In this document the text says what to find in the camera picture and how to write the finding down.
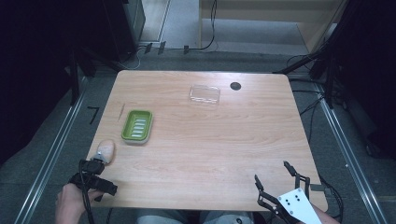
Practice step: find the person's left hand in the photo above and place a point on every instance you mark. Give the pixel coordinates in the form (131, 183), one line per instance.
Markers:
(70, 205)

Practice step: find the black table grommet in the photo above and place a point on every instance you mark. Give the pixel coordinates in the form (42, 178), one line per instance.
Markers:
(235, 86)

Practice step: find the light wooden furniture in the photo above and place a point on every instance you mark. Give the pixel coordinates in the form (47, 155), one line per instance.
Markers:
(267, 12)

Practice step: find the dark cabinet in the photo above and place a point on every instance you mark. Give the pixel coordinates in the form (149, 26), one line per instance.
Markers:
(124, 28)

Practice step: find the person's right hand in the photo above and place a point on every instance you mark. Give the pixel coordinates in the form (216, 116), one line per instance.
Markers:
(325, 216)

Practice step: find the clear plastic lid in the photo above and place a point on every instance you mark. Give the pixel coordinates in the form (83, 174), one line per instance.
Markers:
(205, 94)

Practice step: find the black metal stand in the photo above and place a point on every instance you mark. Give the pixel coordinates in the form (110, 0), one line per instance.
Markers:
(323, 59)
(74, 77)

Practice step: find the grey tape piece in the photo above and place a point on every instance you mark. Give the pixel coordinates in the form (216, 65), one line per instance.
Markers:
(317, 187)

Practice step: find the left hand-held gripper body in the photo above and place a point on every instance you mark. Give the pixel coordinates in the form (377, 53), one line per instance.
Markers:
(93, 182)

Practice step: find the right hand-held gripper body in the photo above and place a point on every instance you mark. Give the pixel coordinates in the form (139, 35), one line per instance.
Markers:
(297, 205)

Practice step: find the black tape corner mark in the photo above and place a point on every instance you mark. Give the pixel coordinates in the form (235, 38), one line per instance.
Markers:
(94, 114)

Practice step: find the green soap dish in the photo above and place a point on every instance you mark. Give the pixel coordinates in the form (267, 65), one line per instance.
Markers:
(137, 127)

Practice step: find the metal floor rail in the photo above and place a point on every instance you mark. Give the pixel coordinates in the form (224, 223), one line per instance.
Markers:
(49, 152)
(351, 155)

